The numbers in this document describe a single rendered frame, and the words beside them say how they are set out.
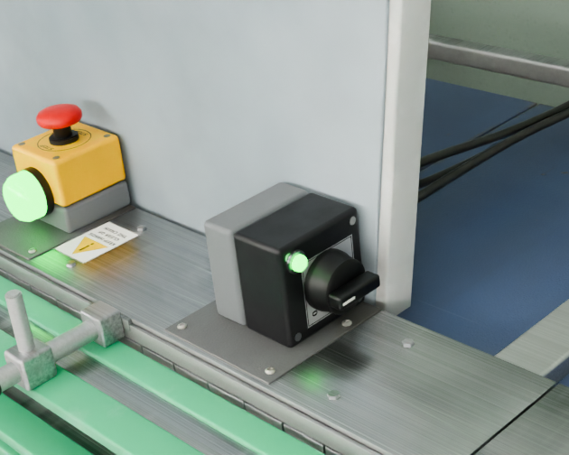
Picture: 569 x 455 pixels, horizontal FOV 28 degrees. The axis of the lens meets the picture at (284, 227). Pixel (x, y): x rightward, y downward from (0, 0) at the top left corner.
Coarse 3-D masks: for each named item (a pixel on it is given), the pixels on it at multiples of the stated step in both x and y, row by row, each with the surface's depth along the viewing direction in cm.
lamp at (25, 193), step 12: (12, 180) 97; (24, 180) 97; (36, 180) 97; (12, 192) 97; (24, 192) 96; (36, 192) 97; (48, 192) 97; (12, 204) 98; (24, 204) 97; (36, 204) 97; (48, 204) 98; (24, 216) 98; (36, 216) 98
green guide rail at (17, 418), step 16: (0, 400) 94; (16, 400) 94; (32, 400) 94; (0, 416) 92; (16, 416) 92; (32, 416) 91; (48, 416) 92; (0, 432) 90; (16, 432) 90; (32, 432) 89; (48, 432) 89; (64, 432) 89; (80, 432) 89; (16, 448) 89; (32, 448) 88; (48, 448) 87; (64, 448) 87; (80, 448) 87; (96, 448) 87
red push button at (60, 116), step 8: (64, 104) 99; (72, 104) 100; (40, 112) 99; (48, 112) 98; (56, 112) 98; (64, 112) 98; (72, 112) 98; (80, 112) 98; (40, 120) 98; (48, 120) 97; (56, 120) 97; (64, 120) 97; (72, 120) 98; (48, 128) 97; (56, 128) 97; (64, 128) 99; (56, 136) 99; (64, 136) 99
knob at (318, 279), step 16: (320, 256) 78; (336, 256) 78; (320, 272) 77; (336, 272) 77; (352, 272) 78; (368, 272) 79; (304, 288) 78; (320, 288) 77; (336, 288) 77; (352, 288) 77; (368, 288) 78; (320, 304) 78; (336, 304) 76; (352, 304) 79
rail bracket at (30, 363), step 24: (24, 312) 80; (96, 312) 85; (24, 336) 81; (72, 336) 84; (96, 336) 85; (120, 336) 86; (24, 360) 80; (48, 360) 82; (0, 384) 80; (24, 384) 81
